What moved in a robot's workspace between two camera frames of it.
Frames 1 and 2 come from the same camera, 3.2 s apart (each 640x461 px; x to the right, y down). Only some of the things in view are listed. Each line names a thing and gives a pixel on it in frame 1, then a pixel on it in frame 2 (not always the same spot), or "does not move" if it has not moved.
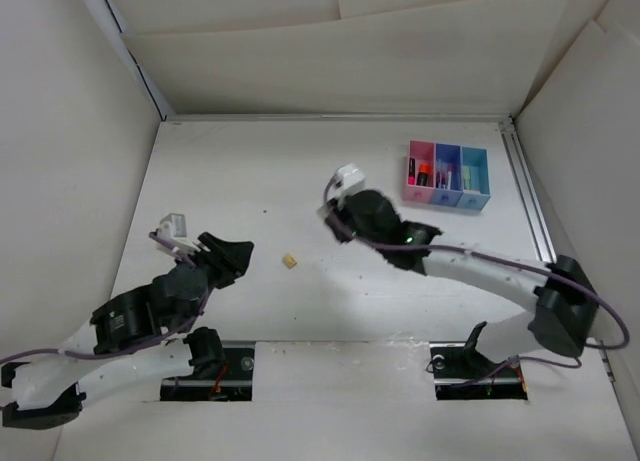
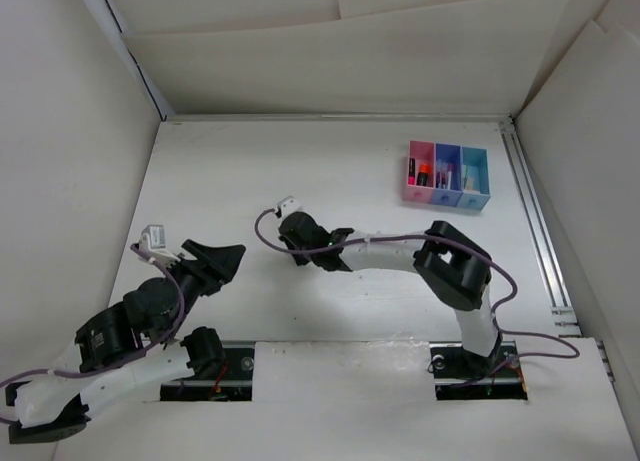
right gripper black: (340, 211) → (290, 241)
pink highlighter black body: (411, 171) does not move
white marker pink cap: (449, 176) does not move
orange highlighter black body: (424, 170) does not move
